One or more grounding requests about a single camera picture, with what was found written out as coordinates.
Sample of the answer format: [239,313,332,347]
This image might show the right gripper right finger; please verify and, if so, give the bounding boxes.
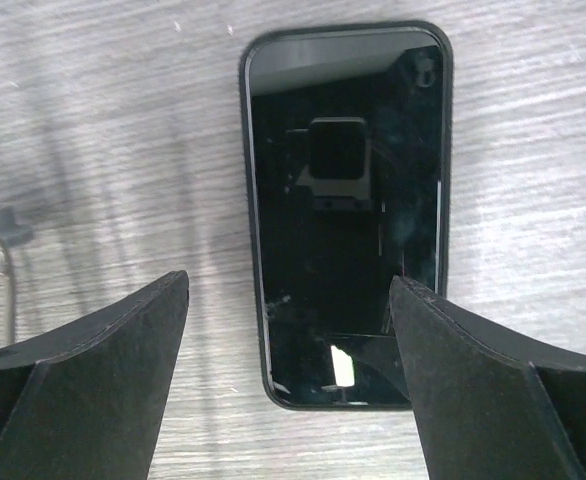
[389,277,586,479]

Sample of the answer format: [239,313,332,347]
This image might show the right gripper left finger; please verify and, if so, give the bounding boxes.
[0,271,189,480]

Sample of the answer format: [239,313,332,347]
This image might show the black case phone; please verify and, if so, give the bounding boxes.
[239,20,454,411]

